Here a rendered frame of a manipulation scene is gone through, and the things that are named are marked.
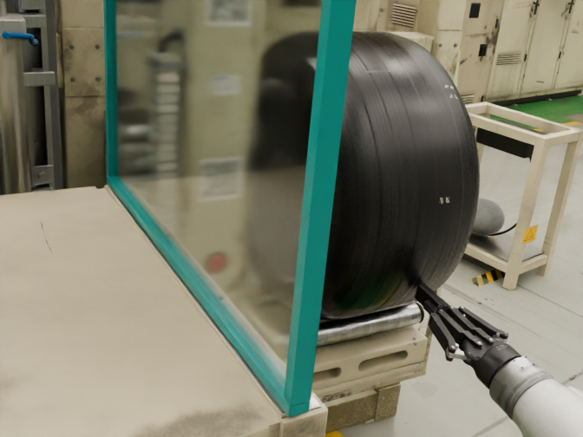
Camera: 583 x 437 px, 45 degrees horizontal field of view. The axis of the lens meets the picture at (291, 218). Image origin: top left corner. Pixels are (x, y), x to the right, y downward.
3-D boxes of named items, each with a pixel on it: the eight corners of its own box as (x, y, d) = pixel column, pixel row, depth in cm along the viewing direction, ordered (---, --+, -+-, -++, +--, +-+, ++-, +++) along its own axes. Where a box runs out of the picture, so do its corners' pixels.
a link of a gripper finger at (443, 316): (479, 361, 117) (473, 364, 116) (436, 322, 125) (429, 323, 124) (485, 343, 115) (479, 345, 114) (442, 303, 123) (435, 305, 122)
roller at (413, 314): (261, 335, 134) (266, 358, 133) (271, 332, 130) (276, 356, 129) (409, 303, 150) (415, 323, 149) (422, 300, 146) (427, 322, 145)
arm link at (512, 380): (520, 385, 103) (494, 359, 107) (503, 429, 108) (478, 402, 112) (565, 371, 107) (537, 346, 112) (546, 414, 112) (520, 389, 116)
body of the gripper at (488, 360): (535, 352, 112) (495, 316, 119) (494, 363, 108) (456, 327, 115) (520, 387, 115) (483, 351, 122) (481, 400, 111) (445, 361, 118)
